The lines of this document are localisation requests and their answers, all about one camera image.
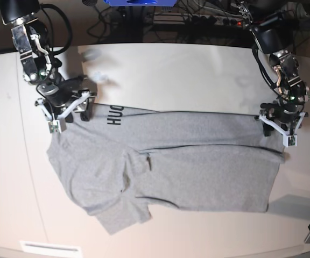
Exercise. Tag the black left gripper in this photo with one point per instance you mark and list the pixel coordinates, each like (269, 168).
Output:
(287, 116)

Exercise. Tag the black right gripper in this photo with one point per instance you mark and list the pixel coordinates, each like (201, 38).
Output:
(57, 94)

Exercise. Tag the grey T-shirt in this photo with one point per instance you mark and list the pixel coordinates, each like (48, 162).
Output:
(124, 160)

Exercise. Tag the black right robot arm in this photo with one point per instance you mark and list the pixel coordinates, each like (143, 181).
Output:
(33, 40)

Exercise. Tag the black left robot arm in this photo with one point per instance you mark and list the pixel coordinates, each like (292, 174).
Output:
(272, 32)

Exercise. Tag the white power strip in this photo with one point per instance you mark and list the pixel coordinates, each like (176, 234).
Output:
(217, 20)

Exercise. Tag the blue plastic box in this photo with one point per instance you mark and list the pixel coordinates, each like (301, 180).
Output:
(116, 3)

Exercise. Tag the white label strip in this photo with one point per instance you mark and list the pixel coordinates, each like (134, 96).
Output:
(49, 248)

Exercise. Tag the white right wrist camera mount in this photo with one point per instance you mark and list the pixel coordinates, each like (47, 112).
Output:
(56, 121)

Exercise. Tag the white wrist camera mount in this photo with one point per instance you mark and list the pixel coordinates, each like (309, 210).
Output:
(290, 137)
(56, 121)

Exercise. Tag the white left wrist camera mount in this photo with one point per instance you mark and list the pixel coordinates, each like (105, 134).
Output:
(290, 137)

